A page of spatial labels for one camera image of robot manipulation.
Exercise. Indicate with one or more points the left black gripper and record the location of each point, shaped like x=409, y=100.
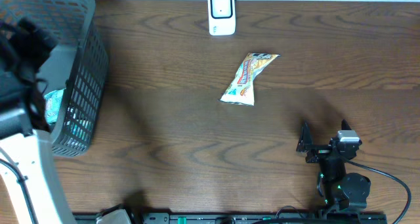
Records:
x=21, y=33

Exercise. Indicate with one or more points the teal wet wipes pack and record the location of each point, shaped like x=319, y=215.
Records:
x=53, y=102

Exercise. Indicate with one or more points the white barcode scanner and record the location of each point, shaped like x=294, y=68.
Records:
x=221, y=17

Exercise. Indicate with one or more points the grey plastic shopping basket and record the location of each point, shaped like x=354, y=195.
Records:
x=77, y=68

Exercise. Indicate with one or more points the yellow snack bag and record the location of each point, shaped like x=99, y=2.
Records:
x=241, y=89

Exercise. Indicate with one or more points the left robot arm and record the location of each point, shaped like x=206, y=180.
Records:
x=27, y=159

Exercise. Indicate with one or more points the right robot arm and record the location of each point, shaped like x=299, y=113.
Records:
x=343, y=191

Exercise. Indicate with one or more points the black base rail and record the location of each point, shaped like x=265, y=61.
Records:
x=243, y=218

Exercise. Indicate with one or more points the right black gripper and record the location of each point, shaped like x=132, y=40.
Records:
x=305, y=144

